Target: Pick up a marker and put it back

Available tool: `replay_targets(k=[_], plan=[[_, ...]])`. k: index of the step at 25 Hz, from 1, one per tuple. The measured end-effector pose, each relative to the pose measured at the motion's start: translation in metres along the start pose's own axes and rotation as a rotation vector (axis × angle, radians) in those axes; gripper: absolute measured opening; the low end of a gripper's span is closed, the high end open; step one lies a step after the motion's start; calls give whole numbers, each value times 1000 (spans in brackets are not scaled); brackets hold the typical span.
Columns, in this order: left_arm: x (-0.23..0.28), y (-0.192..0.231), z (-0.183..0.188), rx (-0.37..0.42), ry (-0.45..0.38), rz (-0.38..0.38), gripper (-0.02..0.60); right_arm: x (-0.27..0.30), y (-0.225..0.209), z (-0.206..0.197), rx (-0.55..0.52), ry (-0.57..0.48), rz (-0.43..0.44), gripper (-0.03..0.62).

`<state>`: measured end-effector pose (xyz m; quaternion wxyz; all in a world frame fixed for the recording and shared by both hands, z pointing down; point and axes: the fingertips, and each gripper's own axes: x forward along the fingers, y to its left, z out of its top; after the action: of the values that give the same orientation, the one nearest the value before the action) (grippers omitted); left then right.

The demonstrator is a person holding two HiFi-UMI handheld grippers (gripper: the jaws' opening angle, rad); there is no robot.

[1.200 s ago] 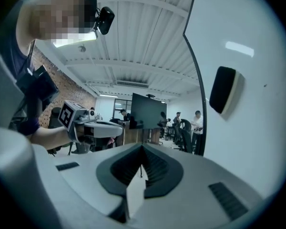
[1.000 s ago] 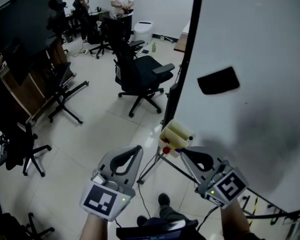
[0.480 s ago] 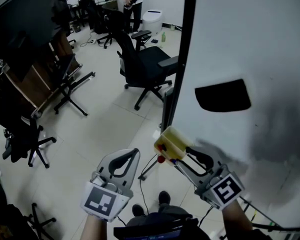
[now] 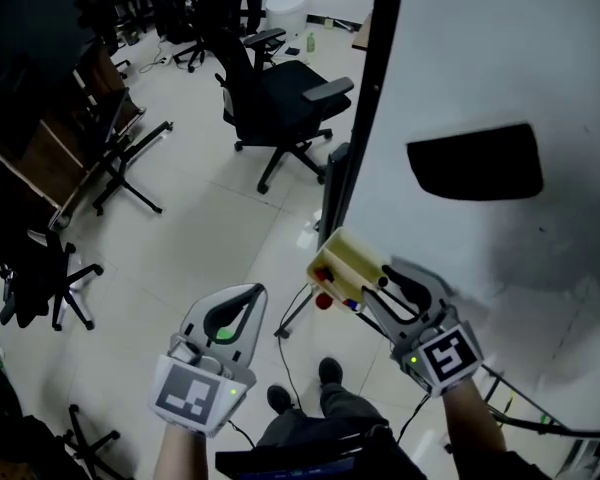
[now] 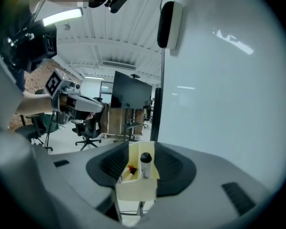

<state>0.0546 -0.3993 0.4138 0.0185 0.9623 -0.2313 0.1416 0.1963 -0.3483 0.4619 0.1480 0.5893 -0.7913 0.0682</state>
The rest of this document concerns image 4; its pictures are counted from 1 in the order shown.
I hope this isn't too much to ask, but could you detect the cream marker box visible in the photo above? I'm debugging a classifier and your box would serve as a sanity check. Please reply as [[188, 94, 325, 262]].
[[306, 226, 394, 314]]

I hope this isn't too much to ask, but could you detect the brown cardboard piece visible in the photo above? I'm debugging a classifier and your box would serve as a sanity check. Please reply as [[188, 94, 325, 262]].
[[351, 11, 375, 53]]

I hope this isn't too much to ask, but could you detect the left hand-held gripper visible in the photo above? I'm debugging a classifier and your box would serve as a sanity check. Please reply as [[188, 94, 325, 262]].
[[148, 282, 270, 438]]

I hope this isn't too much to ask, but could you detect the black metal rolling stand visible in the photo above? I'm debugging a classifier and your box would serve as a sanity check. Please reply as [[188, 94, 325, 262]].
[[273, 141, 352, 340]]

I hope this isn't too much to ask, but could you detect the black chest-mounted device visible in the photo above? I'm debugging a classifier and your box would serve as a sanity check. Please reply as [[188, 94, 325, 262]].
[[214, 423, 394, 480]]

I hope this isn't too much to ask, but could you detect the person's left shoe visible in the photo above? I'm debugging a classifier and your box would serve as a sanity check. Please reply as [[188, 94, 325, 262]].
[[266, 385, 295, 416]]

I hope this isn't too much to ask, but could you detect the person's right shoe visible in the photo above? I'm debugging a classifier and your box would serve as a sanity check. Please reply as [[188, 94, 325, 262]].
[[318, 357, 345, 388]]

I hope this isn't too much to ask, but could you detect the black floor cable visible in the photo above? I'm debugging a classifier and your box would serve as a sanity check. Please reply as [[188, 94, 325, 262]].
[[273, 282, 311, 412]]

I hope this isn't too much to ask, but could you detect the large black display panel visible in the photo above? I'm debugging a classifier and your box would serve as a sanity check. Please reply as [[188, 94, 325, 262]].
[[0, 0, 96, 159]]

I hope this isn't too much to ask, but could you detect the person's right forearm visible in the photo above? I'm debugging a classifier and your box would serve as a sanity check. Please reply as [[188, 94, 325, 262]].
[[442, 380, 509, 480]]

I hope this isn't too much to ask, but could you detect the white lidded bin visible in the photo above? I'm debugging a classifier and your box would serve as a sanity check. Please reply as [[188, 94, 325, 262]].
[[264, 0, 309, 39]]

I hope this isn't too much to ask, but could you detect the black whiteboard eraser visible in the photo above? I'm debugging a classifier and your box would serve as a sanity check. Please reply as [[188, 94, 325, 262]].
[[405, 122, 545, 202]]

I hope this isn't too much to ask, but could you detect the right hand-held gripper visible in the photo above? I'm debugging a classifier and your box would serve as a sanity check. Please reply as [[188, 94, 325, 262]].
[[361, 256, 485, 400]]

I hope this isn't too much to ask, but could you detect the person's left forearm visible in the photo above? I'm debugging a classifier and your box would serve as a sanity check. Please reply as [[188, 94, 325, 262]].
[[152, 422, 211, 480]]

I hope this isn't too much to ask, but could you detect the large white whiteboard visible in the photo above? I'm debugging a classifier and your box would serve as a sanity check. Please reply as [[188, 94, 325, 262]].
[[339, 0, 600, 439]]

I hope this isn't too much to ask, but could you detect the person's shoe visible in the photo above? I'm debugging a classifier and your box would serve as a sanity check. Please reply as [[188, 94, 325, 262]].
[[266, 385, 295, 416], [318, 357, 345, 388]]

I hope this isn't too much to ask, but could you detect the person's black sleeve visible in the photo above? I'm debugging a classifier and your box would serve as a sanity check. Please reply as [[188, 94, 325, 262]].
[[454, 447, 551, 480]]

